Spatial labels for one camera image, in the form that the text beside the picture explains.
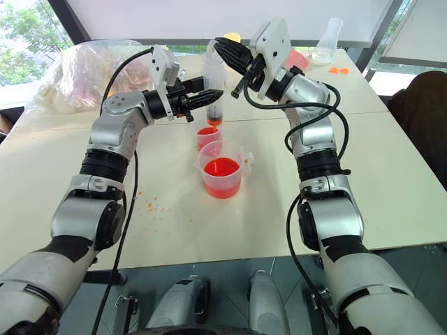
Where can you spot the silver right robot leg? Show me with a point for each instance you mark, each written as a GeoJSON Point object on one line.
{"type": "Point", "coordinates": [265, 307]}

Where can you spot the clear plastic bag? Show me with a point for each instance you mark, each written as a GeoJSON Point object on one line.
{"type": "Point", "coordinates": [80, 76]}

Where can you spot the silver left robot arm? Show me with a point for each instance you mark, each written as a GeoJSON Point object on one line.
{"type": "Point", "coordinates": [111, 129]}

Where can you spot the small orange plastic pieces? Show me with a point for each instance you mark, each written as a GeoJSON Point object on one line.
{"type": "Point", "coordinates": [338, 70]}

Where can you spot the dark brown chair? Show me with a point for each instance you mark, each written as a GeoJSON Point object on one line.
{"type": "Point", "coordinates": [422, 115]}

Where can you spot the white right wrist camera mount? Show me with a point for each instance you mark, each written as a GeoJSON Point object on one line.
{"type": "Point", "coordinates": [276, 45]}

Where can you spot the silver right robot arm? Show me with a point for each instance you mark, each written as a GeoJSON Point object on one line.
{"type": "Point", "coordinates": [314, 94]}

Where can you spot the clear conical flask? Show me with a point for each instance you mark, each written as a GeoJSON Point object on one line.
{"type": "Point", "coordinates": [326, 49]}

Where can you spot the silver left robot leg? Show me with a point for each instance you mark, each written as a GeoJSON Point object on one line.
{"type": "Point", "coordinates": [179, 303]}

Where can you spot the clear plastic measuring cup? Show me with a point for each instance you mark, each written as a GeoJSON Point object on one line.
{"type": "Point", "coordinates": [222, 182]}

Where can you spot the yellow round object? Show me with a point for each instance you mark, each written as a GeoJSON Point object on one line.
{"type": "Point", "coordinates": [232, 36]}

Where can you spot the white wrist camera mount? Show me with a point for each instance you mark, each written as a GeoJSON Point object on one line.
{"type": "Point", "coordinates": [276, 45]}
{"type": "Point", "coordinates": [161, 66]}

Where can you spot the silver robot leg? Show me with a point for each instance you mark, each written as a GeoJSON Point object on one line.
{"type": "Point", "coordinates": [265, 307]}
{"type": "Point", "coordinates": [179, 303]}

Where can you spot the small pink cup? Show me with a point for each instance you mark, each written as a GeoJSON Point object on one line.
{"type": "Point", "coordinates": [206, 140]}

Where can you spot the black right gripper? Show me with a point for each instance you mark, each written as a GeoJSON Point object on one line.
{"type": "Point", "coordinates": [255, 71]}

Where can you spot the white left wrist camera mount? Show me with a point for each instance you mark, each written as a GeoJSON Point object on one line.
{"type": "Point", "coordinates": [161, 66]}

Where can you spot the red translucent plastic cup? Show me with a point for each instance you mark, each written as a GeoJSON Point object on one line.
{"type": "Point", "coordinates": [299, 60]}

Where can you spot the clear plastic syringe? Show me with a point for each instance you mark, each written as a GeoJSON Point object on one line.
{"type": "Point", "coordinates": [213, 77]}

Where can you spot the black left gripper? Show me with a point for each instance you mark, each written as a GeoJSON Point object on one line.
{"type": "Point", "coordinates": [179, 101]}

